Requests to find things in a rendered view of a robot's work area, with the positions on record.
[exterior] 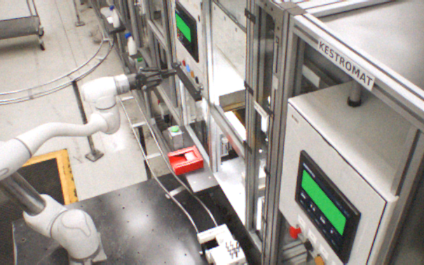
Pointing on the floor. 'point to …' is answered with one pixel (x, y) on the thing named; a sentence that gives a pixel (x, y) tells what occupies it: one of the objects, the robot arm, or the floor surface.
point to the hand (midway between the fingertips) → (168, 73)
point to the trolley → (10, 29)
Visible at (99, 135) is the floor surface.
